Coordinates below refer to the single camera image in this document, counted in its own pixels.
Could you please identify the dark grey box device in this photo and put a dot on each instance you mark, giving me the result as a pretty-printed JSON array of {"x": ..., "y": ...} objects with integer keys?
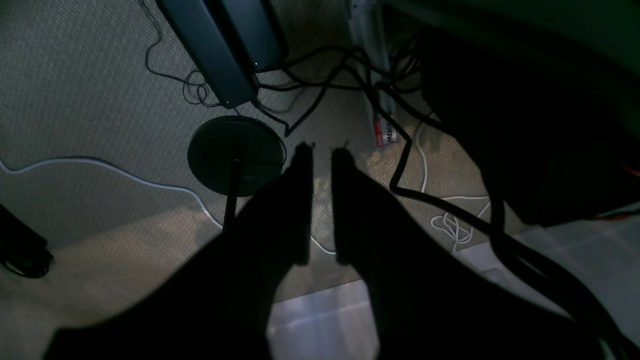
[{"x": 230, "y": 42}]

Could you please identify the round black stand base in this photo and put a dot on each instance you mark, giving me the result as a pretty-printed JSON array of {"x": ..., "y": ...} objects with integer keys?
[{"x": 236, "y": 151}]

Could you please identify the aluminium table leg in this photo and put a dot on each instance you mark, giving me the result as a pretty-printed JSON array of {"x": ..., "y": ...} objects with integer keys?
[{"x": 365, "y": 22}]

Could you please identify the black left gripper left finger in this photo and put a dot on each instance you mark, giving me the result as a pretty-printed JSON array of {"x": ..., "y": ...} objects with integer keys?
[{"x": 217, "y": 305}]

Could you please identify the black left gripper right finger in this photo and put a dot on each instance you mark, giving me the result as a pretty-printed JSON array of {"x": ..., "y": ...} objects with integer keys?
[{"x": 427, "y": 305}]

